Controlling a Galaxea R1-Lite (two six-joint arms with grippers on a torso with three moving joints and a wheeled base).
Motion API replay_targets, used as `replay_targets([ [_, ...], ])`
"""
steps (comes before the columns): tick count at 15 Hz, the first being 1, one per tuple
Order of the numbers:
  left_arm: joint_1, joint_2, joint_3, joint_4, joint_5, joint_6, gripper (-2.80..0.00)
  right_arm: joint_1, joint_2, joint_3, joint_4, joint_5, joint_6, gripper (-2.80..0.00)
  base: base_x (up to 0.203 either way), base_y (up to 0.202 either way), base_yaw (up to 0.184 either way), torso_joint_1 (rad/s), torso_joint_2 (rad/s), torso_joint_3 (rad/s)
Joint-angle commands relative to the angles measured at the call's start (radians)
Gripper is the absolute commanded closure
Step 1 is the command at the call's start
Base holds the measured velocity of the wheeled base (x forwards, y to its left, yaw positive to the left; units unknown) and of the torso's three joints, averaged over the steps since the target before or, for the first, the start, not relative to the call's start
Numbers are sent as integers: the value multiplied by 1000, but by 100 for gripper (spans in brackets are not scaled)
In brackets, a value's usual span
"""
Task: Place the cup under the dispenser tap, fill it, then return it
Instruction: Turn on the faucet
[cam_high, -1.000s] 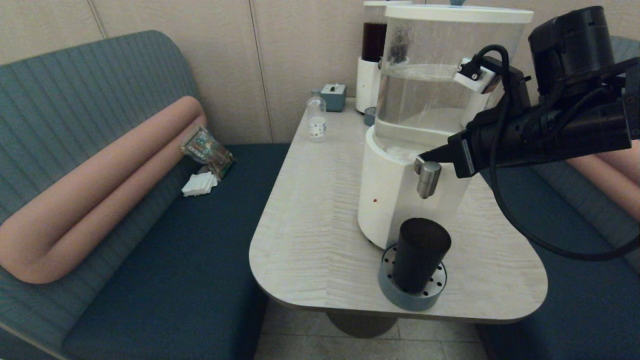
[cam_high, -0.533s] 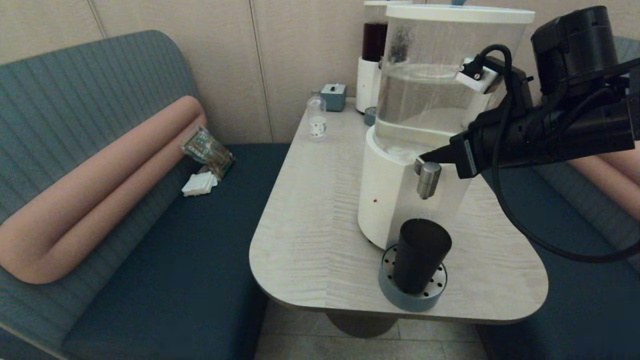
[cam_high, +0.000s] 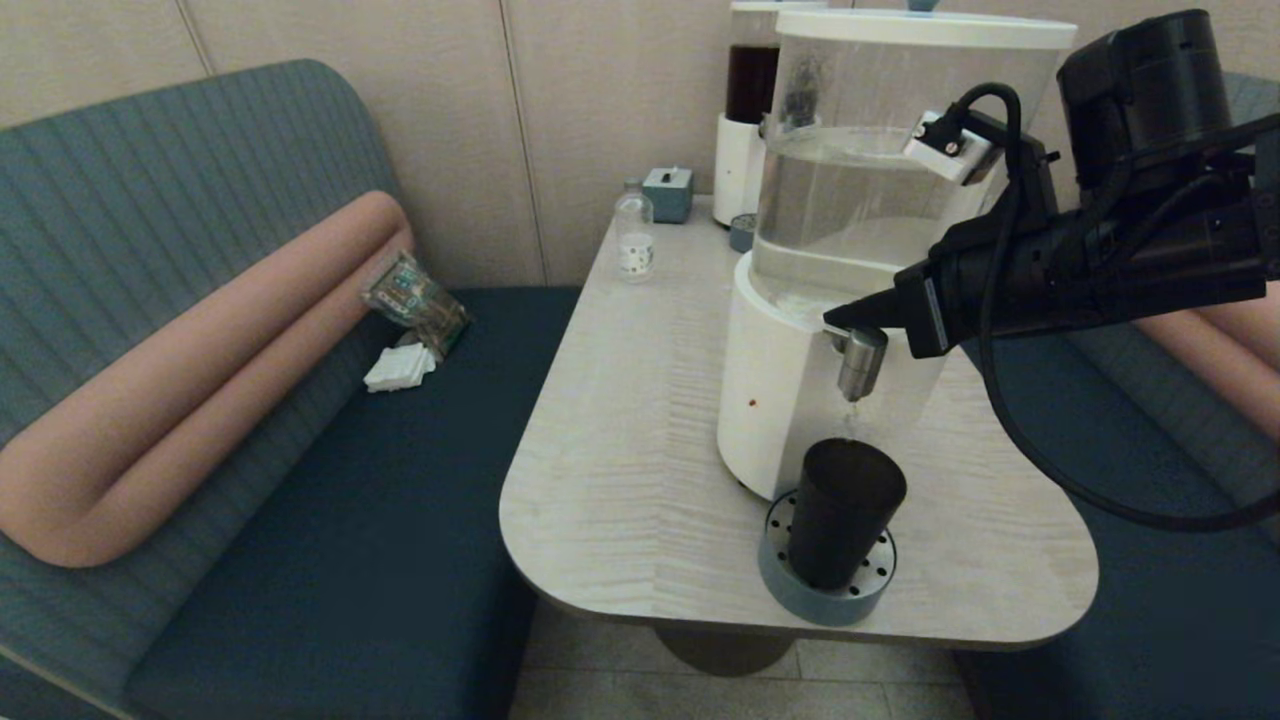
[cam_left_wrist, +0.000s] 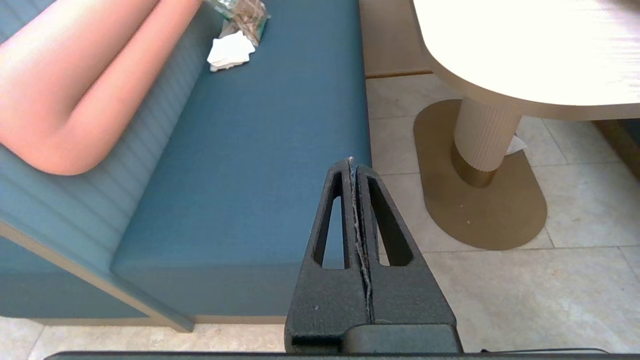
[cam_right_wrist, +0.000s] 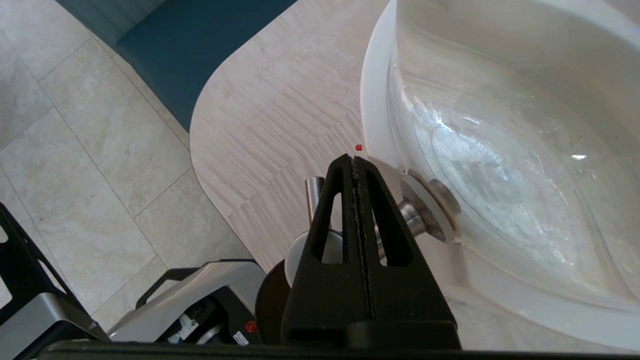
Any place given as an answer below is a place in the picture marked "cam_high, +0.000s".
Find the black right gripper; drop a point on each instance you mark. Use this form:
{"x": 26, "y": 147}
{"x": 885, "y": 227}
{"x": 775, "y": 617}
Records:
{"x": 1010, "y": 290}

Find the metal dispenser tap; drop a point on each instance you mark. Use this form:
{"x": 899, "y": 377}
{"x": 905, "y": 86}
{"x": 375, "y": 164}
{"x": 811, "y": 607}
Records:
{"x": 860, "y": 365}

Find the dark brown plastic cup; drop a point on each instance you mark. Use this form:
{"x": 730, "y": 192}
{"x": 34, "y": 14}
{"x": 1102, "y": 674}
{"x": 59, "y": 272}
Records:
{"x": 842, "y": 520}

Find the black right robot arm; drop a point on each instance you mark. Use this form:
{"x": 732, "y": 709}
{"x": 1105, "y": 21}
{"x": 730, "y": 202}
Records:
{"x": 1200, "y": 260}

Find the large white water dispenser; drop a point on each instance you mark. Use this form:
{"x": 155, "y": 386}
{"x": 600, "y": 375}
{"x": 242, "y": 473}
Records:
{"x": 790, "y": 420}

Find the small blue drip tray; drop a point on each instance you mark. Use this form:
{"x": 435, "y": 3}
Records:
{"x": 741, "y": 233}

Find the dispenser with dark drink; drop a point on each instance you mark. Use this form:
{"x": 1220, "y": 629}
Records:
{"x": 738, "y": 165}

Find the blue-grey tissue box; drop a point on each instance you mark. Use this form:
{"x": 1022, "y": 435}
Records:
{"x": 668, "y": 195}

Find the small clear bottle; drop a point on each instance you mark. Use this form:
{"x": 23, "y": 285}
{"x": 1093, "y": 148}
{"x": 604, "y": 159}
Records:
{"x": 634, "y": 238}

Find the blue round perforated drip tray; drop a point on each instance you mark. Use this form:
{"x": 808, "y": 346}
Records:
{"x": 780, "y": 592}

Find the pink bolster cushion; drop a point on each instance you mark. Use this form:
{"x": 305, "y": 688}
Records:
{"x": 180, "y": 400}
{"x": 1220, "y": 360}

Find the teal sofa bench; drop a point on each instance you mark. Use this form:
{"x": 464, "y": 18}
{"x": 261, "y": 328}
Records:
{"x": 1150, "y": 620}
{"x": 330, "y": 520}

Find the green snack packet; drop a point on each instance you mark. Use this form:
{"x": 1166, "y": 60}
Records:
{"x": 415, "y": 300}

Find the white folded napkins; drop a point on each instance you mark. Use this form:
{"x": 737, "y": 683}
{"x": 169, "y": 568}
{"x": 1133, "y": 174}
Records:
{"x": 400, "y": 370}

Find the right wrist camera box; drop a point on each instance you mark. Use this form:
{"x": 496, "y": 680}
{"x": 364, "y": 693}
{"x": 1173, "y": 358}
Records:
{"x": 945, "y": 150}

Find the round table pedestal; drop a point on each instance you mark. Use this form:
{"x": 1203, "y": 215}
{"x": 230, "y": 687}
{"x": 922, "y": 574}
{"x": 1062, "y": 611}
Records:
{"x": 725, "y": 652}

